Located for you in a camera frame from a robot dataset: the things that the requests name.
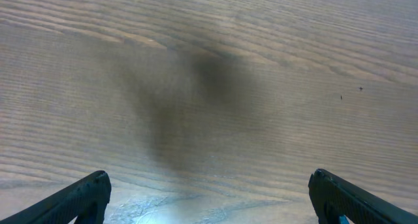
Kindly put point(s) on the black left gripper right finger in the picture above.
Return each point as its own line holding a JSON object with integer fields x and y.
{"x": 337, "y": 201}

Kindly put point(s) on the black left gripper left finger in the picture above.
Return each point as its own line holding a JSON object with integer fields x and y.
{"x": 83, "y": 202}

